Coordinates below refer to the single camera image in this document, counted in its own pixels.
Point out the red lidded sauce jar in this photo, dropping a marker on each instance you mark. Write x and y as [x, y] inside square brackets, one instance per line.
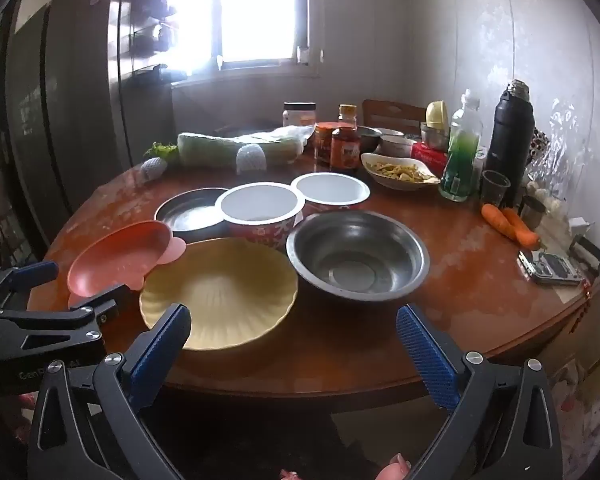
[324, 142]

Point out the clear plastic cup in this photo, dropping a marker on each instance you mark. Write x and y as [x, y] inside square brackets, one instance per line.
[495, 187]

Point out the white dish of sliced vegetables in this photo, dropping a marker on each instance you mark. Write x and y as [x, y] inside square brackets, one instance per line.
[397, 172]

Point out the window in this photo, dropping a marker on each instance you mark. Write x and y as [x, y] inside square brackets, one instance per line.
[265, 10]

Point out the small white box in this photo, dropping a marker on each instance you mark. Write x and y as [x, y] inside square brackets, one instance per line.
[581, 227]

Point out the orange carrot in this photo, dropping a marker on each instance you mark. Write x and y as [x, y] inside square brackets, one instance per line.
[497, 220]
[525, 232]

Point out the green celery bunch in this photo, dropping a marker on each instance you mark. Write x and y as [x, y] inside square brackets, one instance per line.
[161, 151]

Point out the green dish soap bottle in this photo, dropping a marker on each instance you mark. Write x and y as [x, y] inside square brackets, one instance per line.
[461, 160]

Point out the black thermos flask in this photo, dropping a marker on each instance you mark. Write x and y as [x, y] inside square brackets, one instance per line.
[512, 135]

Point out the grey refrigerator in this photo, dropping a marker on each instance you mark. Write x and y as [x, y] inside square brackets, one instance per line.
[60, 110]

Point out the black metal frame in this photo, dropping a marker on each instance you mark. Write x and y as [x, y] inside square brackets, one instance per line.
[587, 247]

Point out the brown sauce bottle orange cap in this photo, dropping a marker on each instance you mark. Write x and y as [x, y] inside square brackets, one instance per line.
[345, 152]

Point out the large steel bowl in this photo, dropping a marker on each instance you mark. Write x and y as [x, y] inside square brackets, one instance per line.
[355, 260]

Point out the digital kitchen scale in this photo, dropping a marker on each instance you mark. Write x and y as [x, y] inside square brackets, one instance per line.
[550, 267]

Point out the empty white ceramic bowl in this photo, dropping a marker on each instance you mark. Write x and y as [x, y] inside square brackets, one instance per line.
[392, 132]

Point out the spotted cloth bag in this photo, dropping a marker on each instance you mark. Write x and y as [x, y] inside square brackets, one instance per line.
[541, 142]

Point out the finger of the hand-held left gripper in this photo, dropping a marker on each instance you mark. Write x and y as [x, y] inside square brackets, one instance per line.
[95, 305]
[32, 275]

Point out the red tissue packet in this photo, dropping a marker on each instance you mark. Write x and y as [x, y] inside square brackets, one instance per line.
[427, 156]

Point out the garlic bulbs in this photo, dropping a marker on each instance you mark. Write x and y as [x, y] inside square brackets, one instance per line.
[552, 202]

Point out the small steel bowl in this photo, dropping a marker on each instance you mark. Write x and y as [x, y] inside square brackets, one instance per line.
[367, 139]

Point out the yellow scalloped plate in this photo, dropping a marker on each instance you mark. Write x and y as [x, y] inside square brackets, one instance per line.
[225, 290]

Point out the steel container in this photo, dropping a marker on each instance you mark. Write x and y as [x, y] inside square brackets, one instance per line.
[432, 139]

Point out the glass pickle jar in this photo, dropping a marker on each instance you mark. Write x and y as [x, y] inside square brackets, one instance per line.
[299, 114]

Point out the round steel pan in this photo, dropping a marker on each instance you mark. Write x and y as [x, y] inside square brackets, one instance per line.
[190, 216]

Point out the yellow plastic container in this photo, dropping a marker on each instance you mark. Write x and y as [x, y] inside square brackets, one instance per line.
[436, 114]

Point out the white ceramic bowl with food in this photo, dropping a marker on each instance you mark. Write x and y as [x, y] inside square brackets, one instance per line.
[396, 146]

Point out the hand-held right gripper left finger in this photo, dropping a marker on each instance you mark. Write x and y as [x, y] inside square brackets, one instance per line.
[162, 347]

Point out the pink plastic plate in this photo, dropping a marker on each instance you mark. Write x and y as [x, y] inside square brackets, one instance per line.
[115, 255]

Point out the napa cabbage in plastic wrap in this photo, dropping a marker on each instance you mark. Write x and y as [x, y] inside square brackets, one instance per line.
[215, 147]

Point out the small steel cup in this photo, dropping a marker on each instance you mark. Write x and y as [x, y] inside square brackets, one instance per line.
[531, 212]

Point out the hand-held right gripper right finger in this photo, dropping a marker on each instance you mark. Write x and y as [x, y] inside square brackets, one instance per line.
[425, 360]

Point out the wooden chair with slotted back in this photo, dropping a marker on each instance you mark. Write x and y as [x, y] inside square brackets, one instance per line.
[392, 112]

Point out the fruit in white foam net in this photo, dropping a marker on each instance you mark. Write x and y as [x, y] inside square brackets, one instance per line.
[250, 159]
[152, 168]

